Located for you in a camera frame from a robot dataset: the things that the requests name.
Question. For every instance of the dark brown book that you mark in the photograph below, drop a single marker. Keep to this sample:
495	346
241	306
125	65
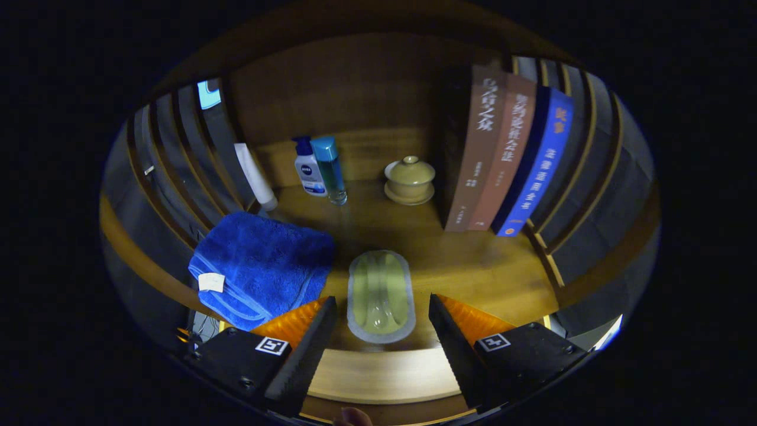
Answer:
478	148

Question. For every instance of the white tube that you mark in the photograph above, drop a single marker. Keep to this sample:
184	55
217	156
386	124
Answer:
254	174

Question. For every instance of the wooden cabinet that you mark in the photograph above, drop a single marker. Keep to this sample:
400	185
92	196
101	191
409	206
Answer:
355	89

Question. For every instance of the wooden drawer with black knob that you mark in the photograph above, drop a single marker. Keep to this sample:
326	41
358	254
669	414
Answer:
384	376

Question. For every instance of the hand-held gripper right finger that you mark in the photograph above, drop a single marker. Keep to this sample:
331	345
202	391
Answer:
455	355

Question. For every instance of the reddish brown book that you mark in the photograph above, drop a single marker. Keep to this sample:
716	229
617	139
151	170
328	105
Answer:
505	154

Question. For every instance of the blue folded towel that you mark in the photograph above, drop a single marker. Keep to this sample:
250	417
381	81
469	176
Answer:
266	266

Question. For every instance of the yellow lidded teacup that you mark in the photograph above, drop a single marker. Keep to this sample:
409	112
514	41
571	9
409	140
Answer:
409	177

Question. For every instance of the white lotion bottle blue cap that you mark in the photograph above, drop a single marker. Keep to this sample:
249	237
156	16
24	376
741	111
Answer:
309	171

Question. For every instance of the blue book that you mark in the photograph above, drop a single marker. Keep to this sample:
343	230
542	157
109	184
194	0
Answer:
539	165

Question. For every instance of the teal bottle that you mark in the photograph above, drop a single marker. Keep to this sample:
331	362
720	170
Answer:
331	171

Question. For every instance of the green scrub brush white sponge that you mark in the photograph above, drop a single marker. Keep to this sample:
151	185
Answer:
381	290

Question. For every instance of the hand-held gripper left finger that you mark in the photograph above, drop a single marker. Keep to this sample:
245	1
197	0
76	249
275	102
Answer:
307	355

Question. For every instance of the wooden countertop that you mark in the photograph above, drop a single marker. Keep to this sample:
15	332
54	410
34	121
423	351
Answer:
473	266

